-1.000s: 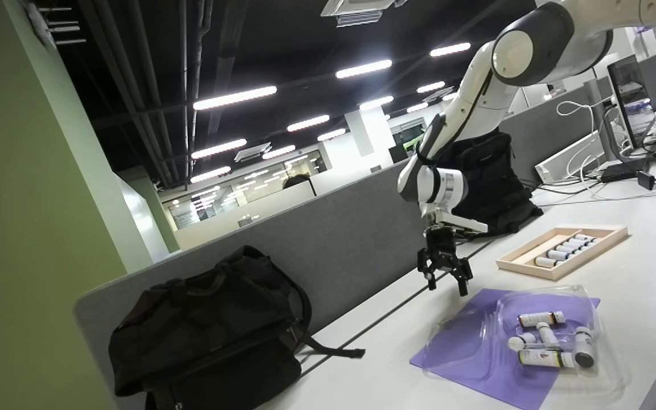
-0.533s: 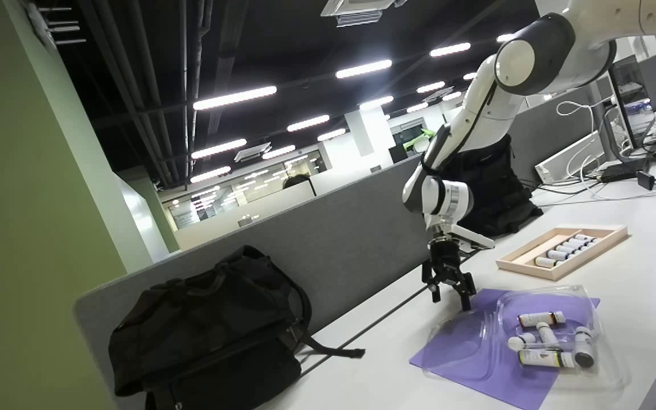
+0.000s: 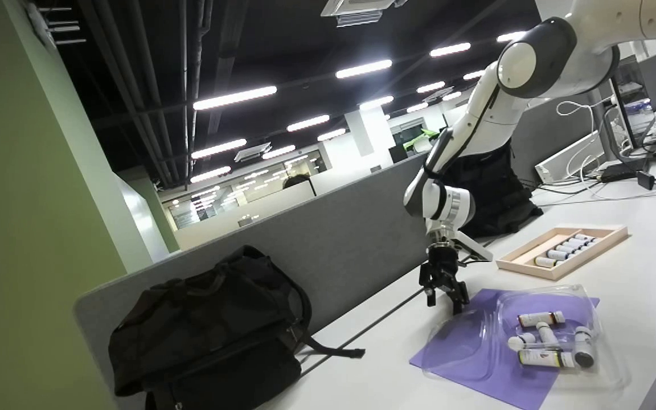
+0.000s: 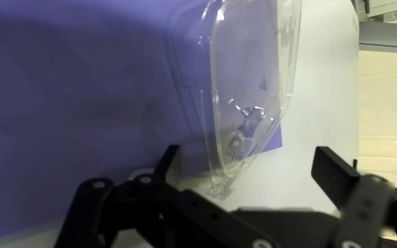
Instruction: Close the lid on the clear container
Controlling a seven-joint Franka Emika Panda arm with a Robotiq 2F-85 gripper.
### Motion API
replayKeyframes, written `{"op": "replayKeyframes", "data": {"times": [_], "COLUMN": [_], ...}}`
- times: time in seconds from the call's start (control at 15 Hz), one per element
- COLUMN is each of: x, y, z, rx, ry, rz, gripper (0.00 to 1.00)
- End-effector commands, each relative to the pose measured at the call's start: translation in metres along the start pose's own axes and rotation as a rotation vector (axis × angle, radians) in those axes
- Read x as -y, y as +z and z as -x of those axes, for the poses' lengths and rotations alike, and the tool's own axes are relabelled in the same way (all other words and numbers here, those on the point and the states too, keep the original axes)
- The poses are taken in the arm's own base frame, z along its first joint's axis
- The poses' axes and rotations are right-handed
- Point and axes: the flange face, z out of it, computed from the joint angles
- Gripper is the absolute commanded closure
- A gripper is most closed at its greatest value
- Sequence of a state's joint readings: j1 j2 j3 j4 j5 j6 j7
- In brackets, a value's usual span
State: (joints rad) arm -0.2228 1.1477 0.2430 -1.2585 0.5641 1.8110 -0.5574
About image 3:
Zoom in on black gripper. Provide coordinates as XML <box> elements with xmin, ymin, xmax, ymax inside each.
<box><xmin>419</xmin><ymin>247</ymin><xmax>469</xmax><ymax>315</ymax></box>

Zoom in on clear plastic container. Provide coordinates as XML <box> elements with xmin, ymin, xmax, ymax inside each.
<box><xmin>422</xmin><ymin>283</ymin><xmax>630</xmax><ymax>399</ymax></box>

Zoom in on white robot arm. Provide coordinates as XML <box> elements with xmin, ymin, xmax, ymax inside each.
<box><xmin>404</xmin><ymin>0</ymin><xmax>656</xmax><ymax>313</ymax></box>

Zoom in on purple mat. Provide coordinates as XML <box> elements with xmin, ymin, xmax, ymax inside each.
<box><xmin>409</xmin><ymin>288</ymin><xmax>602</xmax><ymax>410</ymax></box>

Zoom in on white tube left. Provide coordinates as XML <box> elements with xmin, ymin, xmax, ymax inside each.
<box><xmin>508</xmin><ymin>333</ymin><xmax>541</xmax><ymax>354</ymax></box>

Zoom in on white tube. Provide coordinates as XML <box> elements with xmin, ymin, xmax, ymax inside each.
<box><xmin>535</xmin><ymin>323</ymin><xmax>561</xmax><ymax>350</ymax></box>
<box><xmin>575</xmin><ymin>326</ymin><xmax>598</xmax><ymax>369</ymax></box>
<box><xmin>518</xmin><ymin>348</ymin><xmax>577</xmax><ymax>369</ymax></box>
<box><xmin>518</xmin><ymin>309</ymin><xmax>568</xmax><ymax>329</ymax></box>
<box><xmin>508</xmin><ymin>333</ymin><xmax>541</xmax><ymax>354</ymax></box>

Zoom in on grey desk divider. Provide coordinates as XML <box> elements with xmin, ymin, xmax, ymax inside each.
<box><xmin>75</xmin><ymin>159</ymin><xmax>426</xmax><ymax>410</ymax></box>

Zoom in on white tube bottom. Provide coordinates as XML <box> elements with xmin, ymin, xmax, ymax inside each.
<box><xmin>518</xmin><ymin>348</ymin><xmax>577</xmax><ymax>369</ymax></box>

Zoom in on white tube top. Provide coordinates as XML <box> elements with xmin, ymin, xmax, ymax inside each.
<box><xmin>518</xmin><ymin>309</ymin><xmax>568</xmax><ymax>329</ymax></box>

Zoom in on white tube middle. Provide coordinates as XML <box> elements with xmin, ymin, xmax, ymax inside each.
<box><xmin>535</xmin><ymin>323</ymin><xmax>561</xmax><ymax>350</ymax></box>

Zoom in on black backpack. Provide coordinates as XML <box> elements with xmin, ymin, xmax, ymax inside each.
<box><xmin>441</xmin><ymin>145</ymin><xmax>542</xmax><ymax>238</ymax></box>

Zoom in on wooden tray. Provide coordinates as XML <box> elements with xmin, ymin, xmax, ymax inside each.
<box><xmin>498</xmin><ymin>225</ymin><xmax>630</xmax><ymax>283</ymax></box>

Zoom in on white tube right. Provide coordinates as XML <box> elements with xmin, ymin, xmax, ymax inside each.
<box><xmin>575</xmin><ymin>326</ymin><xmax>598</xmax><ymax>369</ymax></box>

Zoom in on white keyboard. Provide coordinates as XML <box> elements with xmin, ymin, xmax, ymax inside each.
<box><xmin>535</xmin><ymin>133</ymin><xmax>603</xmax><ymax>185</ymax></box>

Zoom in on black duffel bag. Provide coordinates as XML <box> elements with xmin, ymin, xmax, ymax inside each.
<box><xmin>107</xmin><ymin>247</ymin><xmax>364</xmax><ymax>410</ymax></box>

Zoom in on computer monitor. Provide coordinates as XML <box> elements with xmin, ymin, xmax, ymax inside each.
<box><xmin>613</xmin><ymin>56</ymin><xmax>656</xmax><ymax>148</ymax></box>

